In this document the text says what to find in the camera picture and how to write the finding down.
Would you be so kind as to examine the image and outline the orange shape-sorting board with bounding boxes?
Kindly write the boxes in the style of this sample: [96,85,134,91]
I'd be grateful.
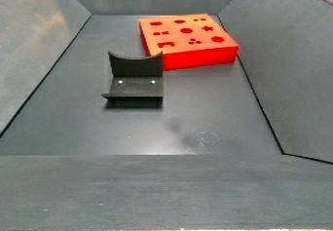
[138,14,240,71]

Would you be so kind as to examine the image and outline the black curved holder stand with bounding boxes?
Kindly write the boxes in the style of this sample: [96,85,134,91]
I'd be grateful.
[101,53,164,108]

